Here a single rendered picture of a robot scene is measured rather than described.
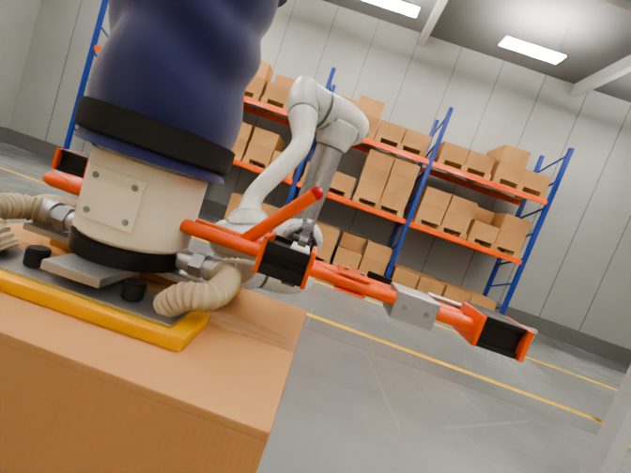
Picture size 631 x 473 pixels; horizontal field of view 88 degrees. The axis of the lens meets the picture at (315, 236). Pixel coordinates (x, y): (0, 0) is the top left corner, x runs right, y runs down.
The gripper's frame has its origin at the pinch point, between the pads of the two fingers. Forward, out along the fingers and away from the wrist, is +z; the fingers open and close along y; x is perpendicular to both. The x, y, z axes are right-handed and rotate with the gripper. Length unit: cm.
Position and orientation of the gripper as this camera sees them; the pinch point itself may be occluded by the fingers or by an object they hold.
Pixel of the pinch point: (296, 261)
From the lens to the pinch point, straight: 54.0
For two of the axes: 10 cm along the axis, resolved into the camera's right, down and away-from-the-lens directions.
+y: -3.3, 9.4, 1.0
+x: -9.4, -3.3, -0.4
